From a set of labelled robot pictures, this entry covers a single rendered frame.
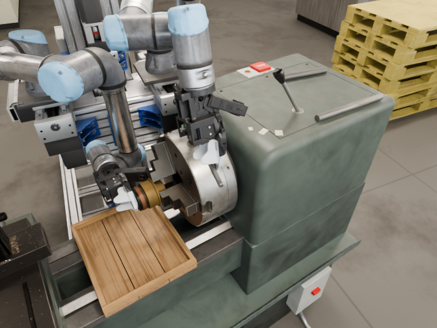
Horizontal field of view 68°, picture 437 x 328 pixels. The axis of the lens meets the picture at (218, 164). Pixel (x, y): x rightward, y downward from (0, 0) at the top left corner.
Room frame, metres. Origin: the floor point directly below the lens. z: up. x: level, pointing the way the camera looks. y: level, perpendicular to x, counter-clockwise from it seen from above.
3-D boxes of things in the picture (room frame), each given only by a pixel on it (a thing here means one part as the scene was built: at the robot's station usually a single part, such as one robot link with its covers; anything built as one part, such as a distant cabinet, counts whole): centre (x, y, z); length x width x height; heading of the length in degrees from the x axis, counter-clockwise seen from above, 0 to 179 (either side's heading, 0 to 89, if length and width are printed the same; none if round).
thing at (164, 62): (1.44, 0.26, 1.21); 0.15 x 0.15 x 0.10
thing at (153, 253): (0.65, 0.29, 0.89); 0.36 x 0.30 x 0.04; 33
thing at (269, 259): (1.02, -0.24, 0.43); 0.60 x 0.48 x 0.86; 123
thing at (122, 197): (0.67, 0.28, 1.10); 0.09 x 0.06 x 0.03; 32
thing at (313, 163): (1.02, -0.24, 1.06); 0.59 x 0.48 x 0.39; 123
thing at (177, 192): (0.67, 0.10, 1.08); 0.12 x 0.11 x 0.05; 33
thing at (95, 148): (0.89, 0.42, 1.08); 0.11 x 0.08 x 0.09; 32
